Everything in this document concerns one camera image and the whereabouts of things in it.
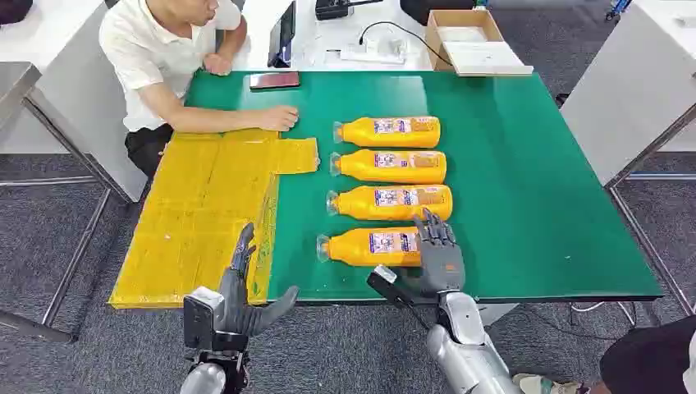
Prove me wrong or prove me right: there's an open cardboard box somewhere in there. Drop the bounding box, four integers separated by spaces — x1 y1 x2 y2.
424 9 535 77

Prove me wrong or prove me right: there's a pale shoe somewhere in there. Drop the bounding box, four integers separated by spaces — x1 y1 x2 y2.
511 373 591 394

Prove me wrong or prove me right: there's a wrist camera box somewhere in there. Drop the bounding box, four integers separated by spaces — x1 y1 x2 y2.
183 286 225 352
366 264 431 328

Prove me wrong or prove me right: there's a yellow sheet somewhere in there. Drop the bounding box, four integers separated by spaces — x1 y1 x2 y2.
108 129 321 310

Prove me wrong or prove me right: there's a white power strip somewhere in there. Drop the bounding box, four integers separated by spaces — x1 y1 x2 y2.
339 38 409 65

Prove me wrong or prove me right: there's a seated person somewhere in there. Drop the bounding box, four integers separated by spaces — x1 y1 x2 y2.
98 0 300 178

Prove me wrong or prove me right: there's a white table with metal frame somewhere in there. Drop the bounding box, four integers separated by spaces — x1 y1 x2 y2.
560 0 696 317

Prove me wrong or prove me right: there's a white desk with metal legs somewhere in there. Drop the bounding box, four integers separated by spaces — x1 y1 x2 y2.
0 0 149 345

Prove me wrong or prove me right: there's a dark round object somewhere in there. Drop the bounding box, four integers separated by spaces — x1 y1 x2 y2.
0 0 34 25

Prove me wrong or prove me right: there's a green table mat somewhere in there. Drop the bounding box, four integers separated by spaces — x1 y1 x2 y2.
181 71 665 304

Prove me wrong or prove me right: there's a black device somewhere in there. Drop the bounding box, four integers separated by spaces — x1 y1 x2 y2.
315 0 384 21

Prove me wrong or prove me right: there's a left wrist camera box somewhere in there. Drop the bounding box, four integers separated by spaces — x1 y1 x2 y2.
183 286 225 352

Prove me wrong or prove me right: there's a black tablet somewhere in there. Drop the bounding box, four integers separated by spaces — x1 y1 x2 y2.
267 1 297 69

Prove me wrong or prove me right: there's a white table foot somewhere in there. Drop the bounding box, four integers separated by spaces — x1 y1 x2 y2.
478 303 519 328

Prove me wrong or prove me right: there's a white board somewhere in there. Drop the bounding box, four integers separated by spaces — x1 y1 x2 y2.
442 40 534 76

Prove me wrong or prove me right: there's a person's right hand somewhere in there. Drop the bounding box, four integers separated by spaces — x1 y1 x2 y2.
258 106 300 133

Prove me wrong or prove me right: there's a white cable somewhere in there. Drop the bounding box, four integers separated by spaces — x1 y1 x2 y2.
570 301 637 328

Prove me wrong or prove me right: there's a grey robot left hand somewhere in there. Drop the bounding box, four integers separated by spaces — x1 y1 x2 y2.
217 222 300 338

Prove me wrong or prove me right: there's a person's left hand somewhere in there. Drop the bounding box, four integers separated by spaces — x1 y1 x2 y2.
202 53 234 76

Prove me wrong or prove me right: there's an orange drink bottle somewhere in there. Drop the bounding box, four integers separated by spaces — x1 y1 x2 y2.
326 185 454 222
332 115 442 149
316 227 423 268
329 149 448 186

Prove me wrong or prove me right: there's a dark smartphone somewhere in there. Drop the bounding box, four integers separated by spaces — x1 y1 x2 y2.
249 71 300 90

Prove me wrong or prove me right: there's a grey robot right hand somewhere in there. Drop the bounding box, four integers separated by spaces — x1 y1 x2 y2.
410 208 467 297

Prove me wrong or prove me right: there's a black bag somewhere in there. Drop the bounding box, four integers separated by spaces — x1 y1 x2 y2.
399 0 477 26

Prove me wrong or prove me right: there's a black cable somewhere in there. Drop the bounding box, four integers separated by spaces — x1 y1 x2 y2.
359 21 452 66

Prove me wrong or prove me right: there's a standing person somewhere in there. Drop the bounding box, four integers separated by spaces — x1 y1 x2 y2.
598 315 696 394

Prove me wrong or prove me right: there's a blue object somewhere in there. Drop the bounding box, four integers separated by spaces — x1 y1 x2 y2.
605 0 632 21

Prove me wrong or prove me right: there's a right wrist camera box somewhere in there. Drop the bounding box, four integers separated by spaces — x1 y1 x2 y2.
366 264 431 328

